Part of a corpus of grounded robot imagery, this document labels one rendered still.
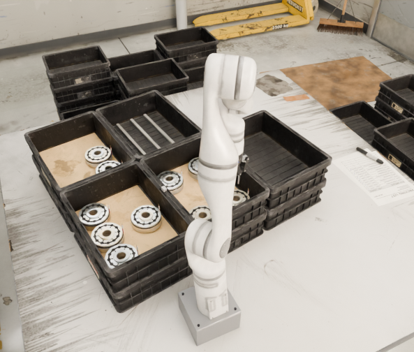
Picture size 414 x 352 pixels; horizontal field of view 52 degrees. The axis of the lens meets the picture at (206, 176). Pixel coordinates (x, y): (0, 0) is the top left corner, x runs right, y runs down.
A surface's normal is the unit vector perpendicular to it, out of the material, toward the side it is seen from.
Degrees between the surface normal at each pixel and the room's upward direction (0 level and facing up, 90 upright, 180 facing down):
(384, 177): 0
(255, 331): 0
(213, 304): 86
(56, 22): 90
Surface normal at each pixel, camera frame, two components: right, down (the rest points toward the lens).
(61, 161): 0.00, -0.74
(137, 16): 0.42, 0.61
